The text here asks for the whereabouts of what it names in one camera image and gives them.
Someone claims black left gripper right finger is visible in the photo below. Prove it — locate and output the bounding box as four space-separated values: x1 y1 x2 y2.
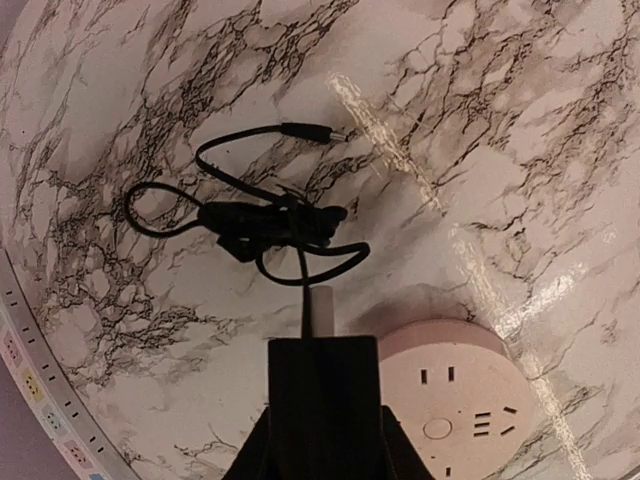
377 406 434 480

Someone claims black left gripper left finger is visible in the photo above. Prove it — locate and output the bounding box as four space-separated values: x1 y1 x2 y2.
227 407 273 480

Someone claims black power adapter with cable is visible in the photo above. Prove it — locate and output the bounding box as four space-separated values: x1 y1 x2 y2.
123 123 381 479

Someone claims pink round power socket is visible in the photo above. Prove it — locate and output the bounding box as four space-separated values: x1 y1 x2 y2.
378 320 535 479

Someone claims white multicolour power strip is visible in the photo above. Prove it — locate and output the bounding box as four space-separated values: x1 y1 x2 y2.
1 251 139 479

